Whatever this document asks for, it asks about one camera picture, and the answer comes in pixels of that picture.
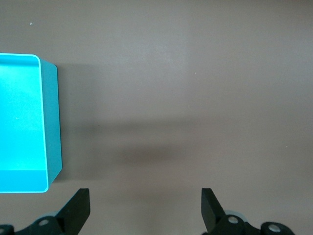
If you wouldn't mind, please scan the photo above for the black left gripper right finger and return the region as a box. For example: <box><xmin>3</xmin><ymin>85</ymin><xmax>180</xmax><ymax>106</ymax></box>
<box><xmin>201</xmin><ymin>188</ymin><xmax>295</xmax><ymax>235</ymax></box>

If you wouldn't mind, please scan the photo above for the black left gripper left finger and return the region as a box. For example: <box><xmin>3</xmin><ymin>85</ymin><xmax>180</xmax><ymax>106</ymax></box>
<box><xmin>0</xmin><ymin>188</ymin><xmax>91</xmax><ymax>235</ymax></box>

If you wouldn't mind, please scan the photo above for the teal plastic storage bin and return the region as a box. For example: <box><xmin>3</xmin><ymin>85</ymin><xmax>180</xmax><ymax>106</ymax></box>
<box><xmin>0</xmin><ymin>53</ymin><xmax>64</xmax><ymax>194</ymax></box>

